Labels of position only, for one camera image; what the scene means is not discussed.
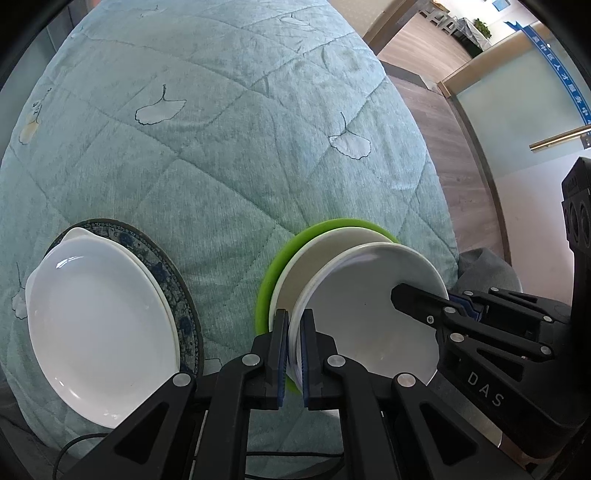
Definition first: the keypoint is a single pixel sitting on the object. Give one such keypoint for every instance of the potted green plant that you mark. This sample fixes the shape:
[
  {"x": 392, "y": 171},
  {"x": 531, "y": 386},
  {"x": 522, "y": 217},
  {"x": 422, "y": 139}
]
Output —
[{"x": 483, "y": 31}]

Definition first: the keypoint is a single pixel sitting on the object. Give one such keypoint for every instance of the white eared plate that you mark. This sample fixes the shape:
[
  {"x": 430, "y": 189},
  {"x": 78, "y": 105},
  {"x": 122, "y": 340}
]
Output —
[{"x": 92, "y": 332}]

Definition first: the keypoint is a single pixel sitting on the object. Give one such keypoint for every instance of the glass partition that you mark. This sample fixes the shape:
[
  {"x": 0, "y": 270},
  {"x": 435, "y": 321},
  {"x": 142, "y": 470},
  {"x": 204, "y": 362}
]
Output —
[{"x": 517, "y": 110}]

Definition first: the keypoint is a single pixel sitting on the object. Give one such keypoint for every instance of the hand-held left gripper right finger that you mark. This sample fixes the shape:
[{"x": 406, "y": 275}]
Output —
[{"x": 307, "y": 369}]

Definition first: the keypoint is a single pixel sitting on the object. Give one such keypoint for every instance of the grey cloth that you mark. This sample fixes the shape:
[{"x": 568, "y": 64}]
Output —
[{"x": 487, "y": 272}]

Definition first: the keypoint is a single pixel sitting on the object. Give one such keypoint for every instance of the small white bowl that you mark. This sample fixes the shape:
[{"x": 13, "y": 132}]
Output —
[{"x": 369, "y": 318}]

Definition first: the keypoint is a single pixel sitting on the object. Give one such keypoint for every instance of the large white plate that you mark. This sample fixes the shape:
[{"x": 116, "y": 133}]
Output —
[{"x": 172, "y": 330}]

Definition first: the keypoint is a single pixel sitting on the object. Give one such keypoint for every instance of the blue patterned plate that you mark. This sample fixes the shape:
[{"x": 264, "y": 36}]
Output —
[{"x": 182, "y": 300}]

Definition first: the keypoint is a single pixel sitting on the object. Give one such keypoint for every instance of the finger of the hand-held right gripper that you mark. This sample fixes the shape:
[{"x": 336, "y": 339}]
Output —
[
  {"x": 517, "y": 307},
  {"x": 425, "y": 307}
]

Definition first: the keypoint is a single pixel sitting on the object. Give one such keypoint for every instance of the teal quilted blanket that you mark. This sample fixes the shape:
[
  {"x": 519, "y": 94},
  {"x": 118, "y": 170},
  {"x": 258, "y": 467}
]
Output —
[{"x": 207, "y": 138}]

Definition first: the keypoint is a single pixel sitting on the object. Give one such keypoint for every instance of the blue banner strip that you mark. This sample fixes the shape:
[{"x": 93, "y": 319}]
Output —
[{"x": 554, "y": 64}]

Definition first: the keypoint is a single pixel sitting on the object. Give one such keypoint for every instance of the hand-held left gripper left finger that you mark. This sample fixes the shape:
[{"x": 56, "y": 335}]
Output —
[{"x": 279, "y": 369}]

